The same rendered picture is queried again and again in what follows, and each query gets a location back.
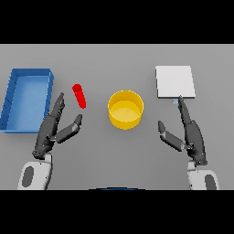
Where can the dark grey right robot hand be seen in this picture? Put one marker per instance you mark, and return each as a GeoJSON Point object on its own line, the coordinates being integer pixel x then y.
{"type": "Point", "coordinates": [193, 137]}

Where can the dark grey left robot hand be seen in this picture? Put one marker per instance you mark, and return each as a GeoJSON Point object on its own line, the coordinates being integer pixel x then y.
{"type": "Point", "coordinates": [47, 131]}

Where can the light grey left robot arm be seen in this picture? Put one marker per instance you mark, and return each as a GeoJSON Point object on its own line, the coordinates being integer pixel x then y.
{"type": "Point", "coordinates": [35, 175]}

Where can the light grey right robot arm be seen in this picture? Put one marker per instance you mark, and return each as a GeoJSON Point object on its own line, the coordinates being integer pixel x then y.
{"type": "Point", "coordinates": [201, 179]}

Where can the red beaker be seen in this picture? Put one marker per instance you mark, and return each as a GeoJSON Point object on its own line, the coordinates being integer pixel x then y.
{"type": "Point", "coordinates": [79, 96]}

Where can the pale square scale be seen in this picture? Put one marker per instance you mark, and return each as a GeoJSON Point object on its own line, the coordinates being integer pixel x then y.
{"type": "Point", "coordinates": [175, 81]}

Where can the yellow bowl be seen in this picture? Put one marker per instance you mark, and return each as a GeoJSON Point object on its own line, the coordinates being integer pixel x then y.
{"type": "Point", "coordinates": [125, 111]}

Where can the blue tray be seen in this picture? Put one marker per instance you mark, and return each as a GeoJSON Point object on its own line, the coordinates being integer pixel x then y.
{"type": "Point", "coordinates": [26, 100]}

